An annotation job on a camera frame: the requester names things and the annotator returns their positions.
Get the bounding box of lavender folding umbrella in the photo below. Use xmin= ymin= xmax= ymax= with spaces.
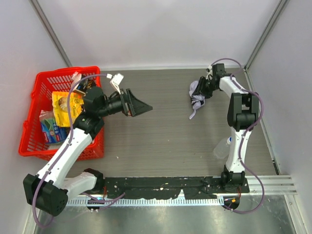
xmin=189 ymin=80 xmax=205 ymax=120

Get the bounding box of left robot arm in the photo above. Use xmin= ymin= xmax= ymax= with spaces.
xmin=23 ymin=86 xmax=153 ymax=217

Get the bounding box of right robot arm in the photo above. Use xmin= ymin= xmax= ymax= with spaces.
xmin=194 ymin=62 xmax=259 ymax=188

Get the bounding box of black and white carton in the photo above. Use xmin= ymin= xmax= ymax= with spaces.
xmin=71 ymin=72 xmax=96 ymax=95

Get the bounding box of clear plastic water bottle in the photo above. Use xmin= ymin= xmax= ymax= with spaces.
xmin=213 ymin=137 xmax=232 ymax=159

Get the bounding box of yellow Lay's chips bag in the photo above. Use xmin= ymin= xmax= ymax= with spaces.
xmin=52 ymin=91 xmax=84 ymax=127

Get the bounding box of blue snack packet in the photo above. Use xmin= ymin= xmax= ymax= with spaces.
xmin=40 ymin=118 xmax=67 ymax=144

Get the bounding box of clear pink snack packet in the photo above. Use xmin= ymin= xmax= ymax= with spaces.
xmin=39 ymin=110 xmax=55 ymax=121

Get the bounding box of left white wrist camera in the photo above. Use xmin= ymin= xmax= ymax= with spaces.
xmin=106 ymin=73 xmax=124 ymax=94

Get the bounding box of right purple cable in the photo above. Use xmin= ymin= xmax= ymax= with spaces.
xmin=211 ymin=58 xmax=266 ymax=215

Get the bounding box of purple cable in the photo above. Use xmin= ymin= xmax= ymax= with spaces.
xmin=211 ymin=58 xmax=266 ymax=215
xmin=33 ymin=73 xmax=127 ymax=229

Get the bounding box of white slotted cable duct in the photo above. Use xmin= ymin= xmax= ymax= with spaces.
xmin=66 ymin=196 xmax=224 ymax=208

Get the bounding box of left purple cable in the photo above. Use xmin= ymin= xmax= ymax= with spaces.
xmin=33 ymin=73 xmax=127 ymax=229

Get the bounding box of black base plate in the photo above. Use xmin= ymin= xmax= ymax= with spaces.
xmin=104 ymin=176 xmax=250 ymax=200

